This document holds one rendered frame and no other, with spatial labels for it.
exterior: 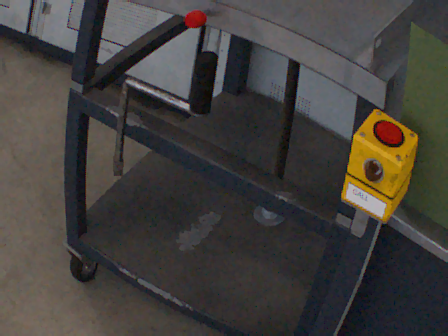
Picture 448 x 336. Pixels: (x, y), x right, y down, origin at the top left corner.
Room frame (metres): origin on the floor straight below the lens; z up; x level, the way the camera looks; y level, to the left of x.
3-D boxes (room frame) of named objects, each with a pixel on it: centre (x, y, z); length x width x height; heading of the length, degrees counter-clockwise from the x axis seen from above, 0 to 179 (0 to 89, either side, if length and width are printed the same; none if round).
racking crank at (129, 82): (1.30, 0.11, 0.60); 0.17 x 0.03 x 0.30; 62
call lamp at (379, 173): (0.91, -0.17, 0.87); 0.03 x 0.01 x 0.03; 62
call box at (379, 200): (0.96, -0.19, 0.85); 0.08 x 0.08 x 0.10; 62
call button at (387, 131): (0.96, -0.19, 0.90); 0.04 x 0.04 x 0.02
